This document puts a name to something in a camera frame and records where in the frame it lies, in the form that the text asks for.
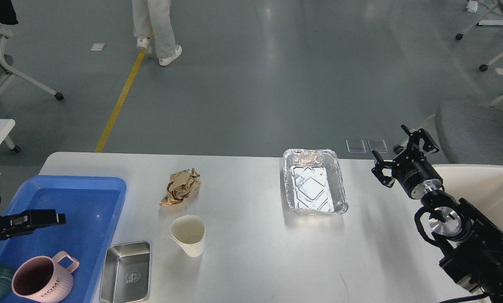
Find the person in grey trousers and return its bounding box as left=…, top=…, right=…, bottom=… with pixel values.
left=131, top=0, right=182, bottom=66

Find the aluminium foil tray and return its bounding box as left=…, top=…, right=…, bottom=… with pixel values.
left=283, top=149, right=348, bottom=215

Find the blue plastic tray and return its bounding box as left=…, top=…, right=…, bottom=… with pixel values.
left=0, top=175, right=126, bottom=303

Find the white chair base right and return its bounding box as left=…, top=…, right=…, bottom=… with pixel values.
left=455, top=0, right=503, bottom=106

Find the small stainless steel tray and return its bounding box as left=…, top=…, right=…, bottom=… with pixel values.
left=99, top=241, right=151, bottom=303

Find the white paper cup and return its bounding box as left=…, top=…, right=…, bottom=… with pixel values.
left=168, top=215, right=206, bottom=258

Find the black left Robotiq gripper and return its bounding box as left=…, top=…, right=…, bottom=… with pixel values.
left=0, top=209, right=66, bottom=241

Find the pink HOME mug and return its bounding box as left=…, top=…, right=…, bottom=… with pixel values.
left=11, top=251, right=80, bottom=303

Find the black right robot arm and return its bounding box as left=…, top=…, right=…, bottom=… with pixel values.
left=371, top=125, right=503, bottom=303

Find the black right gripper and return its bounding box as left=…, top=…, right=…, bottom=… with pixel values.
left=371, top=125, right=442, bottom=200

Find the grey office chair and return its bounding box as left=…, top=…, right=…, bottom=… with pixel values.
left=420, top=101, right=503, bottom=165

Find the white bin at right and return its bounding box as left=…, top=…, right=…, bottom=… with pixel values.
left=433, top=164, right=503, bottom=232

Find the crumpled brown paper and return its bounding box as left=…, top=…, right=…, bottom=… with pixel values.
left=159, top=168, right=202, bottom=207

